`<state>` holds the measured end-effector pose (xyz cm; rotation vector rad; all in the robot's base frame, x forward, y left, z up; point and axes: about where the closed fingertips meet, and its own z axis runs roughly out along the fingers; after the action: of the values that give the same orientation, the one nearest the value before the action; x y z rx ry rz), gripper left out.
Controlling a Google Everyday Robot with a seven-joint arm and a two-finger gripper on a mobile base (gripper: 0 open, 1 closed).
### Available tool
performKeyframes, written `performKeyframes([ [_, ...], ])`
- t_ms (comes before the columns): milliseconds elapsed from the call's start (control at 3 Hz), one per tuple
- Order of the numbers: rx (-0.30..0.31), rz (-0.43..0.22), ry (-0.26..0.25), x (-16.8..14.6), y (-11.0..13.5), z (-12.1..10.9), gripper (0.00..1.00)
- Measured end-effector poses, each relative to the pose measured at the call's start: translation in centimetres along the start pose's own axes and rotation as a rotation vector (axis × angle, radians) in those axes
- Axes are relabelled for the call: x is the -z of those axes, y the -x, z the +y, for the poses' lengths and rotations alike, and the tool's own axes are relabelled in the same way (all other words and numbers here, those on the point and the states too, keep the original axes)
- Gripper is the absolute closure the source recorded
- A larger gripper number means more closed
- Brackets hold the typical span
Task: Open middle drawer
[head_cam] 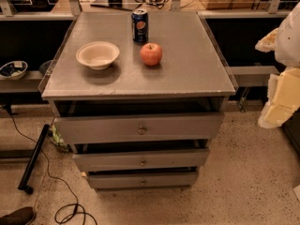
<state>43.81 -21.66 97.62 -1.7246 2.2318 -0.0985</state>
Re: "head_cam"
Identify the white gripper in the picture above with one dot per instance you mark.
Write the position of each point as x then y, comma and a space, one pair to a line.
290, 42

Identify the grey drawer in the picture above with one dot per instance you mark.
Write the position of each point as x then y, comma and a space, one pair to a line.
139, 128
141, 160
143, 180

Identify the grey top drawer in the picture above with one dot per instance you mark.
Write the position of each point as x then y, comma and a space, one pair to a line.
139, 128

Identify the grey drawer cabinet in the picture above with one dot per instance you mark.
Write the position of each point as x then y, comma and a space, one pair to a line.
191, 78

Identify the grey bottom drawer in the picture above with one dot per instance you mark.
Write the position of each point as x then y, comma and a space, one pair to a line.
143, 180

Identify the grey side shelf right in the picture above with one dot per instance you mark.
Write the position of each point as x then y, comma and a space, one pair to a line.
253, 76

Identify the grey side shelf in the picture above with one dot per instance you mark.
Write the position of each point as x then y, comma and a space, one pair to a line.
28, 83
253, 76

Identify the red apple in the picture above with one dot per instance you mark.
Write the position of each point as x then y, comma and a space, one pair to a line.
151, 54

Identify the blue pepsi can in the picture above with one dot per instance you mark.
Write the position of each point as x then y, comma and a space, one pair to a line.
139, 22

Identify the white paper bowl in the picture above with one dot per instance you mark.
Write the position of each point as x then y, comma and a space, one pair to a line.
97, 55

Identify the green snack bag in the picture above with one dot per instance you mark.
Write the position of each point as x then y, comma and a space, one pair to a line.
58, 141

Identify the dark bowl on shelf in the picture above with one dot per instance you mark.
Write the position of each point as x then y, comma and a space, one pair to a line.
44, 67

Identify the grey side shelf left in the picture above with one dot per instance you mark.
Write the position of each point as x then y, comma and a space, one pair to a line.
28, 83

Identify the black pole on floor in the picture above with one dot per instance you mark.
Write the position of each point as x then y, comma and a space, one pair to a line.
23, 186

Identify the brown shoe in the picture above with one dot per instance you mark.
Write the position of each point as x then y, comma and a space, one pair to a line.
23, 216

